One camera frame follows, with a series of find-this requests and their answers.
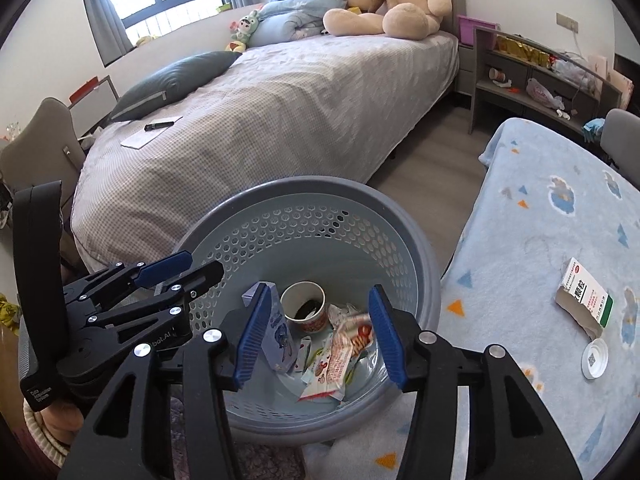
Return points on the paper cup with red print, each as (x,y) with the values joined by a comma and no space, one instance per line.
(295,294)

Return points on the white paper sheet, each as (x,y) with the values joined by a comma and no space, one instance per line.
(145,137)

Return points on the grey perforated plastic basket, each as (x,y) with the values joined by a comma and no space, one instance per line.
(325,230)

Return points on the long purple carton box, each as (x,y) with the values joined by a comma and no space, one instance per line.
(280,340)

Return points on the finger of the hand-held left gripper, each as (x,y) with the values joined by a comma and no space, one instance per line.
(195,280)
(165,265)

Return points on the teal cloth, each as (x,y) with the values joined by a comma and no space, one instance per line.
(594,131)

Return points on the beige office chair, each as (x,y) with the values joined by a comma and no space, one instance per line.
(40,145)

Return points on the long white red snack wrapper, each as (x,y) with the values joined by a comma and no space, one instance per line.
(330,370)

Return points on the pink gift bag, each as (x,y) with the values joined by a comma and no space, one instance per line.
(612,75)

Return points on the clear plastic bag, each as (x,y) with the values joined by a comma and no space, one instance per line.
(580,72)

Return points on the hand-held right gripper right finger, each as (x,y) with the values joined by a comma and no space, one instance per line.
(385,335)

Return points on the small cup on shelf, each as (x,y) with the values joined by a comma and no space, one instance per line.
(499,76)

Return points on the white green medicine box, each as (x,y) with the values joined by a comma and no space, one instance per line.
(585,290)

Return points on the person's left hand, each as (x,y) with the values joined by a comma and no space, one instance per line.
(62,422)

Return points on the grey office chair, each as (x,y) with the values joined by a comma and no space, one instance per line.
(625,145)

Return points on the pink plastic bag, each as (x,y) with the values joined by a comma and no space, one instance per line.
(542,92)

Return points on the pink storage box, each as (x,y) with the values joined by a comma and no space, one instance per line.
(477,30)

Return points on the white round cap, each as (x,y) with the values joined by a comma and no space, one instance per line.
(595,360)

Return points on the dark grey pillow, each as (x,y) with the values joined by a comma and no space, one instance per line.
(175,80)

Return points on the white woven basket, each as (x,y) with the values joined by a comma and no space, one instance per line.
(37,432)

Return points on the bed with grey checked cover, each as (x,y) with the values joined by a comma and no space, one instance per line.
(275,125)

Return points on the light blue quilt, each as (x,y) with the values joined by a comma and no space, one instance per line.
(295,15)

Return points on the small plush doll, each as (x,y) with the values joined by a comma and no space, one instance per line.
(245,30)

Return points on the grey shelf desk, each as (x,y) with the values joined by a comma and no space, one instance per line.
(515,102)

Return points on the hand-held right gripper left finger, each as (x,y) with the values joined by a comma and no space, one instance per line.
(255,335)

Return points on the grey curtain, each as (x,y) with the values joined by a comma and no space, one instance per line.
(102,15)

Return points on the gold foil packets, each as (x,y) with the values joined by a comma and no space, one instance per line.
(522,51)

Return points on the small white green packet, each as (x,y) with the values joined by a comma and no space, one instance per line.
(306,352)

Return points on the white board with red edge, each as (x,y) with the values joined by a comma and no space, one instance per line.
(95,97)

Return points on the blue printed fleece blanket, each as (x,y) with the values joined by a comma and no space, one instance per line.
(525,220)

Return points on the wall socket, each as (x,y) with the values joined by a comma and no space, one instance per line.
(567,21)

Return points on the teal white wrapper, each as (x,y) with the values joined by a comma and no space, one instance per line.
(342,312)

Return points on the black marker pen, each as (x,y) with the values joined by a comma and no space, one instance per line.
(159,126)

